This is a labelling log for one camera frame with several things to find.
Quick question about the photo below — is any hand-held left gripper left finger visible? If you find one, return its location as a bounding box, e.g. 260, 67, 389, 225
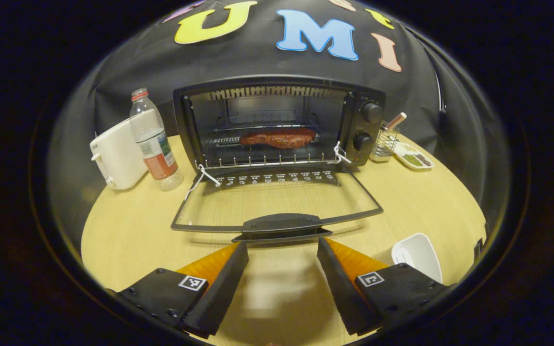
113, 240, 250, 338

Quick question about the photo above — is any clear plastic water bottle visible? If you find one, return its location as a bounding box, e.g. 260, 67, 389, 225
129, 87, 184, 192

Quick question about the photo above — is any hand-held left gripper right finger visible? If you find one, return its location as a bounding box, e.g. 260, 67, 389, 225
316, 237, 451, 336

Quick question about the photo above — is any black electric oven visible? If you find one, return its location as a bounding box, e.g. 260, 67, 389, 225
170, 74, 387, 243

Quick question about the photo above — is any white toaster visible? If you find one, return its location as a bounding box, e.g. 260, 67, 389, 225
89, 118, 149, 191

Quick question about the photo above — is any wire mesh basket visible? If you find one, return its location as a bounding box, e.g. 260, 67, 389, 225
371, 120, 401, 162

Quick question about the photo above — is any white rectangular tray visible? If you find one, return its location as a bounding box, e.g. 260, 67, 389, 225
391, 233, 443, 284

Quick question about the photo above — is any black backdrop cloth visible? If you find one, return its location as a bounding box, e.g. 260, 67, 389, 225
49, 0, 511, 231

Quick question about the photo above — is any white divided dish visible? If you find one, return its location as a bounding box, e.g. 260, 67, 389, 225
394, 142, 435, 170

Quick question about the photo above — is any brown stick white tip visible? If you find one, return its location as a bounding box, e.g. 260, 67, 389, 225
385, 112, 407, 131

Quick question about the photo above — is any red roasted meat piece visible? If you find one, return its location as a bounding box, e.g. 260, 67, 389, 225
239, 127, 317, 149

